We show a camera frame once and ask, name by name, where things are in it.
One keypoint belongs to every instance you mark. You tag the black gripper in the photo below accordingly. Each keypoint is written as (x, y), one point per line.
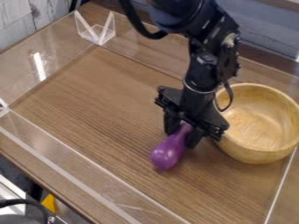
(194, 108)

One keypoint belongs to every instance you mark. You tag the purple toy eggplant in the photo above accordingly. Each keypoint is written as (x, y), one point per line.
(169, 151)

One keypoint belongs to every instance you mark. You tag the brown wooden bowl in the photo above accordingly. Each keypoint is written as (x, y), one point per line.
(264, 118)

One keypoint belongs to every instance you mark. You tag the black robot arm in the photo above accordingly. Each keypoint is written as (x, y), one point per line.
(213, 34)

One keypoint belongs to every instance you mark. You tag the clear acrylic enclosure wall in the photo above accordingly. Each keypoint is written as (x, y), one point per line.
(81, 124)

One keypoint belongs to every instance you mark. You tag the clear acrylic corner bracket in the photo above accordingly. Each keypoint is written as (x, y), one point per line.
(98, 34)

